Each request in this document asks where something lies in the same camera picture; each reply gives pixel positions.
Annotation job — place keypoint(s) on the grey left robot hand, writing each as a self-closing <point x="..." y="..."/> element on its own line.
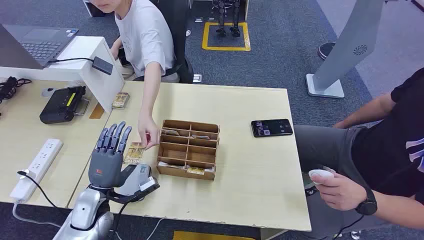
<point x="102" y="169"/>

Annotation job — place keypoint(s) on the person's left hand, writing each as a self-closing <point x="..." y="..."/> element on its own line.
<point x="148" y="130"/>
<point x="341" y="195"/>

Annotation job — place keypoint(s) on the gold patterned ID card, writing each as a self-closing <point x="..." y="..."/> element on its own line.
<point x="134" y="155"/>

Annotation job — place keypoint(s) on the white handheld remote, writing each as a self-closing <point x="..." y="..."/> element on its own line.
<point x="319" y="173"/>

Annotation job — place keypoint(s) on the wooden card organizer box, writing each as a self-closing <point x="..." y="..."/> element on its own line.
<point x="202" y="155"/>

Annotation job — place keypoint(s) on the person's left forearm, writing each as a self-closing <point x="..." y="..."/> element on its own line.
<point x="149" y="96"/>
<point x="397" y="212"/>

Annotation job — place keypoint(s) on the person's right forearm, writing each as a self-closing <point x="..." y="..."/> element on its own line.
<point x="367" y="111"/>
<point x="116" y="48"/>

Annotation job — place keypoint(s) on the white plastic card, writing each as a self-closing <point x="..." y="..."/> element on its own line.
<point x="210" y="169"/>
<point x="169" y="132"/>

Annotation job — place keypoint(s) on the white card stack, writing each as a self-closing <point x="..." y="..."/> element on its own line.
<point x="170" y="165"/>

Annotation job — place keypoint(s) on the person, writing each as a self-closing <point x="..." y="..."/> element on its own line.
<point x="145" y="36"/>
<point x="381" y="149"/>

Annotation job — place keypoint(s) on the gold label card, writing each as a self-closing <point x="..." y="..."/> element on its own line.
<point x="195" y="171"/>

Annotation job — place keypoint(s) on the black wristwatch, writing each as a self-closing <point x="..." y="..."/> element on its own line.
<point x="367" y="207"/>

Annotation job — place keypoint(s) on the greenish shoe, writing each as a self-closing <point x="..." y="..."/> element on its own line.
<point x="307" y="180"/>

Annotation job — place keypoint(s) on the stack of gold cards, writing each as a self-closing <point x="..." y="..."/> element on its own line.
<point x="120" y="100"/>

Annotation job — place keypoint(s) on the chrome chair base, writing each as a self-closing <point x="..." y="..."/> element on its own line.
<point x="356" y="235"/>

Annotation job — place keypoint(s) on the brown tape patch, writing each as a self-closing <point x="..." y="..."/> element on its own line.
<point x="96" y="111"/>

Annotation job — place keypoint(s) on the white power strip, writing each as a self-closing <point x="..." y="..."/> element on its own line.
<point x="43" y="159"/>

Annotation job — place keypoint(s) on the silver floor outlet box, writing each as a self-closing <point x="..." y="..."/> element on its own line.
<point x="197" y="78"/>

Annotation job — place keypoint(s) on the black terminal with yellow label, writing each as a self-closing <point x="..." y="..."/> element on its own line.
<point x="56" y="109"/>

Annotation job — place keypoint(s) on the smartphone with lit screen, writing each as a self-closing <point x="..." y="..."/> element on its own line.
<point x="271" y="128"/>

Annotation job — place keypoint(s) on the black office chair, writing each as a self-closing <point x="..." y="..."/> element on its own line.
<point x="179" y="33"/>

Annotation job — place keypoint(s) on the white desk shelf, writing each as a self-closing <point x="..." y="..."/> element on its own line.
<point x="82" y="49"/>

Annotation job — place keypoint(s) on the small white floor object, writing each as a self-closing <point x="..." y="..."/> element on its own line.
<point x="188" y="33"/>

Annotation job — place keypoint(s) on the yellow floor tape square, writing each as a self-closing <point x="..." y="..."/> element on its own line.
<point x="225" y="48"/>

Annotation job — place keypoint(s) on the grey laptop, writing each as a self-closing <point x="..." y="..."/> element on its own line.
<point x="39" y="46"/>

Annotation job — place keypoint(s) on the black round object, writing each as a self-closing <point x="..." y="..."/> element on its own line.
<point x="326" y="51"/>

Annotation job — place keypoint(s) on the black humanoid robot legs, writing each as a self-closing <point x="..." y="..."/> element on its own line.
<point x="236" y="13"/>

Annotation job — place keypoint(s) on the grey kiosk stand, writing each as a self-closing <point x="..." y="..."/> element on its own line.
<point x="348" y="39"/>

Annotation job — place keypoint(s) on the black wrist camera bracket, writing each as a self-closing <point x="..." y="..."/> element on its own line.
<point x="127" y="198"/>

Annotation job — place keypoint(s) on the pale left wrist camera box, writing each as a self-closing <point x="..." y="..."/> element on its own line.
<point x="149" y="187"/>

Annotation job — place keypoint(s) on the dark cabinet with white frame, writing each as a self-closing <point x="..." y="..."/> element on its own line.
<point x="96" y="13"/>

